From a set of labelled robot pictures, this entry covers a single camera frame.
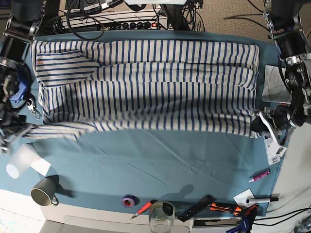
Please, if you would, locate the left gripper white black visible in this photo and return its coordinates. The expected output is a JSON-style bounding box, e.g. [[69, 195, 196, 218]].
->
[[251, 111, 287, 155]]

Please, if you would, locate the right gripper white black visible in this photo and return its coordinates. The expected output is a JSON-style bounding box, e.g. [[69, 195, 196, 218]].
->
[[0, 123, 33, 154]]

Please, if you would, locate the blue white striped T-shirt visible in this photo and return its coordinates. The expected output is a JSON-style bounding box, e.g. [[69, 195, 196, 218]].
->
[[26, 40, 259, 139]]

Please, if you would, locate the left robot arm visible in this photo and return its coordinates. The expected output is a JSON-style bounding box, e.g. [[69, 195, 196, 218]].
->
[[251, 0, 311, 157]]

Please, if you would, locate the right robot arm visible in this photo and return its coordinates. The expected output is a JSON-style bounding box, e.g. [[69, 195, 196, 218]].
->
[[0, 0, 46, 153]]

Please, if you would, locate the grey patterned notebook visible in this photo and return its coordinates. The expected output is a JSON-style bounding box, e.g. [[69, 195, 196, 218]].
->
[[261, 65, 292, 104]]

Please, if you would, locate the blue clamp block black knob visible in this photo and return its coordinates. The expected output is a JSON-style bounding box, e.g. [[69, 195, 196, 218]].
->
[[10, 70, 31, 107]]

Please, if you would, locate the clear plastic bit case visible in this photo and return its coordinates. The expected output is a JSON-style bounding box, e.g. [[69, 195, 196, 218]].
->
[[263, 133, 281, 166]]

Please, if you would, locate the metal carabiner key clip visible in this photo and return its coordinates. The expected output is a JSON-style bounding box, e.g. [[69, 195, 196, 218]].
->
[[26, 97, 42, 120]]

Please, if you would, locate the purple glue tube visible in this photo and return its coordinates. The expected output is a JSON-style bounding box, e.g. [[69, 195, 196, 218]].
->
[[248, 169, 270, 183]]

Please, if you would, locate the grey ceramic mug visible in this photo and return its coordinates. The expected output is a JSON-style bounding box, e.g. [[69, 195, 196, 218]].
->
[[30, 178, 59, 207]]

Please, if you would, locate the white marker pen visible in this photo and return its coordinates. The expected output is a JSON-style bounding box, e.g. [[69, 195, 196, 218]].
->
[[246, 197, 279, 204]]

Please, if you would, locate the white paper card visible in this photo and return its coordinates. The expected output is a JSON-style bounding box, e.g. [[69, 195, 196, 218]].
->
[[233, 189, 254, 208]]

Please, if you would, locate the black remote control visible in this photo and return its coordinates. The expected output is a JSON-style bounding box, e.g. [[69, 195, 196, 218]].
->
[[177, 195, 216, 222]]

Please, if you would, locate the orange black utility knife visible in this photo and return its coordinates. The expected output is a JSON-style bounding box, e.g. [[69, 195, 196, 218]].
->
[[208, 202, 242, 216]]

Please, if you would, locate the blue black bar clamp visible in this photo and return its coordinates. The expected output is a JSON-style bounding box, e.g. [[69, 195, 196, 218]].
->
[[226, 204, 259, 233]]

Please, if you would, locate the purple tape roll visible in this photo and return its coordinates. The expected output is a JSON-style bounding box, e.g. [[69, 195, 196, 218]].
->
[[121, 195, 139, 208]]

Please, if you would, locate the clear glass jar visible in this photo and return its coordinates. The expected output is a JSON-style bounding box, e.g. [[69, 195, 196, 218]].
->
[[149, 201, 175, 233]]

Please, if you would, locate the black power strip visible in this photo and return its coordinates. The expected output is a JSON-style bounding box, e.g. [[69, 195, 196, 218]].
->
[[104, 21, 167, 31]]

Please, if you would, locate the orange handled screwdriver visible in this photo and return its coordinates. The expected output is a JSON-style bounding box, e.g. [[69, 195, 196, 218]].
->
[[131, 200, 157, 219]]

